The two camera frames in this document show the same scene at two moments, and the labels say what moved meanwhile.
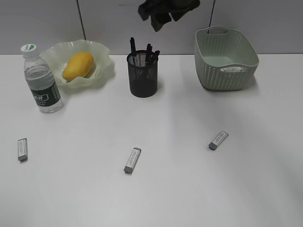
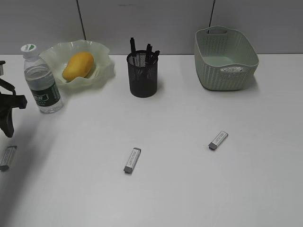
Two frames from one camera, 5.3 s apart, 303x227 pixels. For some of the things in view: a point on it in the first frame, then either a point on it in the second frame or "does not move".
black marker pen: [133, 47] does not move
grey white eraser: [129, 168] does not move
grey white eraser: [22, 149] to [9, 152]
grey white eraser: [218, 139] does not move
